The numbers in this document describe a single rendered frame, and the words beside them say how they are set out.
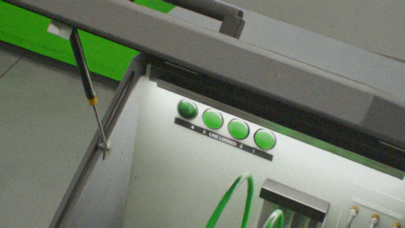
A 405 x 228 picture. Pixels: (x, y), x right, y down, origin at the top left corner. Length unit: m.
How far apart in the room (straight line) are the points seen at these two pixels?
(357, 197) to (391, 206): 0.07
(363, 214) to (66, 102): 2.78
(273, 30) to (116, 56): 2.50
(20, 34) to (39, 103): 0.50
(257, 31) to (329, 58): 0.18
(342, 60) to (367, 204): 0.34
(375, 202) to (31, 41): 3.15
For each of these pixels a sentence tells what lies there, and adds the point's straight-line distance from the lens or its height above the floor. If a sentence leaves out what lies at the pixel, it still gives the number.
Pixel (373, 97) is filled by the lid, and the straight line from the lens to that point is 0.63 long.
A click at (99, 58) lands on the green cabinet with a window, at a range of 4.30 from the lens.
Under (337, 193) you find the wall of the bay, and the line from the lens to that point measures 1.64.
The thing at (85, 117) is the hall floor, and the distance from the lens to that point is 4.12.
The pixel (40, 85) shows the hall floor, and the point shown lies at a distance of 4.36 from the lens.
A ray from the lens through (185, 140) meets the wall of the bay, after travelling 1.71.
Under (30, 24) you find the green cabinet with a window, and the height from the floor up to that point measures 0.25.
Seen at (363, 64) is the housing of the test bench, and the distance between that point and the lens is 1.76.
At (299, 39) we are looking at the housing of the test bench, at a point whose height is 1.50.
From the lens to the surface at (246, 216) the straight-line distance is 1.63.
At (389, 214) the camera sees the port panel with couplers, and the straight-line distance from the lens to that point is 1.63.
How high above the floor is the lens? 2.25
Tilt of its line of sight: 32 degrees down
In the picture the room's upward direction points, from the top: 11 degrees clockwise
